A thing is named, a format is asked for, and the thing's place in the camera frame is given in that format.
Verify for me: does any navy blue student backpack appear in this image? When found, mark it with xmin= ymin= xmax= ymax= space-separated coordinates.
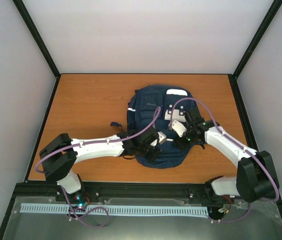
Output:
xmin=117 ymin=85 xmax=204 ymax=169

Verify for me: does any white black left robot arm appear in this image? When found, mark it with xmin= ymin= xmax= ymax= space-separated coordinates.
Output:
xmin=35 ymin=126 xmax=166 ymax=202

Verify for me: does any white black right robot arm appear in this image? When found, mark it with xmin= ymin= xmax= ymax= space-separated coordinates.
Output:
xmin=169 ymin=108 xmax=280 ymax=203

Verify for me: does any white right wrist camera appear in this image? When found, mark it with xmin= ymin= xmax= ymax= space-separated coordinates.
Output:
xmin=169 ymin=120 xmax=187 ymax=138

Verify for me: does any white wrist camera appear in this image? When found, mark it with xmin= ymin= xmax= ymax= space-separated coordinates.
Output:
xmin=150 ymin=131 xmax=167 ymax=147
xmin=169 ymin=120 xmax=187 ymax=138

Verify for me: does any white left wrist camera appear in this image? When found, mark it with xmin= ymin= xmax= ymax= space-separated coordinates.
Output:
xmin=150 ymin=131 xmax=167 ymax=147

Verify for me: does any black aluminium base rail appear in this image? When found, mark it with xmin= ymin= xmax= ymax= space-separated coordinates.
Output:
xmin=12 ymin=181 xmax=229 ymax=206

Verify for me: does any metal front base plate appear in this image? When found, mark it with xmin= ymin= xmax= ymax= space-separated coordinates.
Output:
xmin=0 ymin=197 xmax=282 ymax=240

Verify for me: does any light blue slotted cable duct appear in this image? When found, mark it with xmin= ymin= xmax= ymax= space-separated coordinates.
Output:
xmin=19 ymin=203 xmax=209 ymax=218

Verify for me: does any black right frame post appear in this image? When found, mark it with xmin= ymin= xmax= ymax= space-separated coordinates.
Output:
xmin=232 ymin=0 xmax=282 ymax=79

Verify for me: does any black frame post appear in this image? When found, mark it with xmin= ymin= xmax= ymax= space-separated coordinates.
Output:
xmin=12 ymin=0 xmax=61 ymax=75
xmin=232 ymin=0 xmax=282 ymax=79

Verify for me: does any black left frame post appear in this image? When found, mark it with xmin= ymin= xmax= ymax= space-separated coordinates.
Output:
xmin=12 ymin=0 xmax=61 ymax=75

